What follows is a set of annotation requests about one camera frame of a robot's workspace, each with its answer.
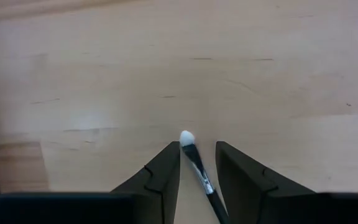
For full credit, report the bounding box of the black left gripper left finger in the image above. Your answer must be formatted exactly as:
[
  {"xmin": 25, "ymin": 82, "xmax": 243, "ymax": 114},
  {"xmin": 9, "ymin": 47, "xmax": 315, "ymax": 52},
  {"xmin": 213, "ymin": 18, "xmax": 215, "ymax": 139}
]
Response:
[{"xmin": 0, "ymin": 141, "xmax": 181, "ymax": 224}]

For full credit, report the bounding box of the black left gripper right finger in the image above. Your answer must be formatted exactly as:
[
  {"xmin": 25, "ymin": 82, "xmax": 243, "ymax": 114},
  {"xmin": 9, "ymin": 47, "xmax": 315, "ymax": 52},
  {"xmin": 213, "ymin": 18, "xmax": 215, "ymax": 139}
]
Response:
[{"xmin": 215, "ymin": 141, "xmax": 358, "ymax": 224}]

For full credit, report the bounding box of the thin white-tipped paintbrush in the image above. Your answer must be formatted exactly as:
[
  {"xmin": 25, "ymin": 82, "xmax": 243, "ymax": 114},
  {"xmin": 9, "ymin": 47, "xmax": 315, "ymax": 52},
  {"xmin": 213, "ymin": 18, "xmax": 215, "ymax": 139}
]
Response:
[{"xmin": 178, "ymin": 129, "xmax": 231, "ymax": 224}]

